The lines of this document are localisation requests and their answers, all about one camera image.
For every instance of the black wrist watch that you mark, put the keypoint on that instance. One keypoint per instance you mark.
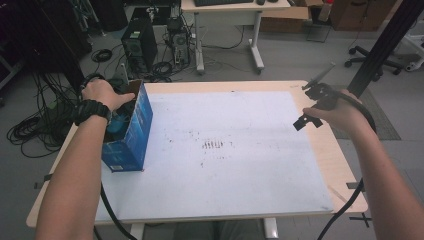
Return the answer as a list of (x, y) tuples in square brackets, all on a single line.
[(91, 111)]

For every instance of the black office chair base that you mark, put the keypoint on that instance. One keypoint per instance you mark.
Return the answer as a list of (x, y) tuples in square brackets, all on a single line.
[(366, 56)]

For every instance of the black curtain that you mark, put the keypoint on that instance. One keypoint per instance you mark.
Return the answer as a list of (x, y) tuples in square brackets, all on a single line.
[(40, 36)]

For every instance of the blue white labelled packet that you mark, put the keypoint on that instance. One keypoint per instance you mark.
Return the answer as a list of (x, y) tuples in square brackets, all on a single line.
[(117, 126)]

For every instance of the person's left hand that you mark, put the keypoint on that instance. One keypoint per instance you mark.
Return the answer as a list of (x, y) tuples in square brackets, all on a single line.
[(103, 95)]

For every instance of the black computer mouse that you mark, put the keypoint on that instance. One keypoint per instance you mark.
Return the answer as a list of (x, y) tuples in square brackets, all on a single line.
[(260, 2)]

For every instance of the bottle with red cap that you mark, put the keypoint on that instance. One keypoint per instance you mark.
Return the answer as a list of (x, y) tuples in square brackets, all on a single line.
[(326, 11)]

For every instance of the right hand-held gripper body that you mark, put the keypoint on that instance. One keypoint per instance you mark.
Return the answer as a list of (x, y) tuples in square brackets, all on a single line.
[(322, 95)]

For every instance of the white desk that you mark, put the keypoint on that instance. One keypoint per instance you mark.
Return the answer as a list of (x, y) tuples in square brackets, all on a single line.
[(233, 15)]

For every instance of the black keyboard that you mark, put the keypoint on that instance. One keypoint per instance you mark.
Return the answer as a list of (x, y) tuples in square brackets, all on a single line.
[(223, 2)]

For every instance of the white table mat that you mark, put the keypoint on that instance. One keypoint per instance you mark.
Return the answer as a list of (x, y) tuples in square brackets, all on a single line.
[(226, 160)]

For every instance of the grey tape strip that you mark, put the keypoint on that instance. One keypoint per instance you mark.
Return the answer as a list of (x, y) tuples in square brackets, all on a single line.
[(354, 185), (41, 181)]

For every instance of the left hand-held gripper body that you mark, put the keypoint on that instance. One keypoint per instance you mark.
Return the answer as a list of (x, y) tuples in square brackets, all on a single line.
[(118, 85)]

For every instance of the brown cardboard box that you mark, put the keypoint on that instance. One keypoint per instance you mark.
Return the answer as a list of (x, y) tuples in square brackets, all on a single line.
[(286, 16)]

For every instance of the blue cardboard box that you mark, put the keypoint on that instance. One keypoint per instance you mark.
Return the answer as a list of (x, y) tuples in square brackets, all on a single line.
[(133, 140)]

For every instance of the open grey computer tower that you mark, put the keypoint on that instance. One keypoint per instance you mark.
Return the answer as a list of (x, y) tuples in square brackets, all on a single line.
[(179, 41)]

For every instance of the black metal post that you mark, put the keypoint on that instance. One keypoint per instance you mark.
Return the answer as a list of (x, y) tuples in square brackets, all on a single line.
[(383, 46)]

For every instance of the brown wooden cabinet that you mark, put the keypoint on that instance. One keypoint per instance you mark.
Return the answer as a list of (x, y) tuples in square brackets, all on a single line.
[(363, 13)]

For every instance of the person's right hand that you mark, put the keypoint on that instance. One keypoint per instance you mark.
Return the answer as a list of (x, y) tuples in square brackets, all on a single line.
[(343, 116)]

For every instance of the black tape cross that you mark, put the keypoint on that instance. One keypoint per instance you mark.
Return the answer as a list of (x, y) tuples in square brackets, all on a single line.
[(361, 220)]

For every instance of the black computer tower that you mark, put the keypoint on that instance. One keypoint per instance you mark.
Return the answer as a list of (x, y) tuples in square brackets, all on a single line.
[(138, 43)]

